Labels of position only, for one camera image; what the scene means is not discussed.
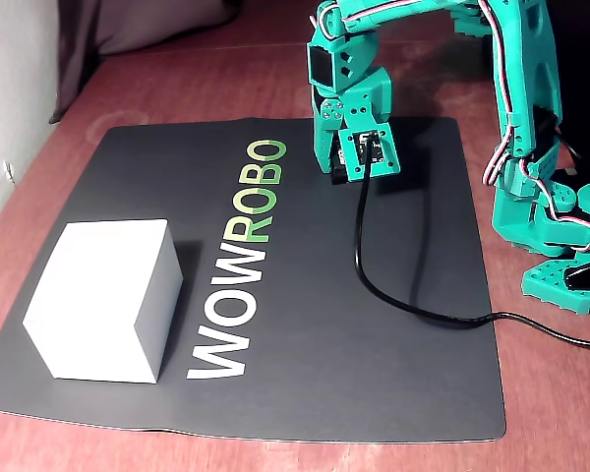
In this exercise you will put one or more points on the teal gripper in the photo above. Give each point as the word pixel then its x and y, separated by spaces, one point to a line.
pixel 331 114

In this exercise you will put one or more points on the small black battery pack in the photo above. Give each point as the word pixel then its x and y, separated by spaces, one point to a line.
pixel 338 173

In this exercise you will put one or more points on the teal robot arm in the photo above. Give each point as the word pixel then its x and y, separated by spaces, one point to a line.
pixel 526 74

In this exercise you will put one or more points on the white open cardboard box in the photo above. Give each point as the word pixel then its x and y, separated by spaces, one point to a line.
pixel 93 295

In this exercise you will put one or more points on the black mat with WOWROBO print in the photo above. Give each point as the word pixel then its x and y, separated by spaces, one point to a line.
pixel 275 319

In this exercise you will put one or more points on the grey curtain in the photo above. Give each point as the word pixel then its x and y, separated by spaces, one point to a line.
pixel 128 24

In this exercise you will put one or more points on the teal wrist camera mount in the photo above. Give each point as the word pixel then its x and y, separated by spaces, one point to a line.
pixel 383 157

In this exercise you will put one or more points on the small white wall clip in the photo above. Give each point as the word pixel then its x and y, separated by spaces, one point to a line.
pixel 8 171

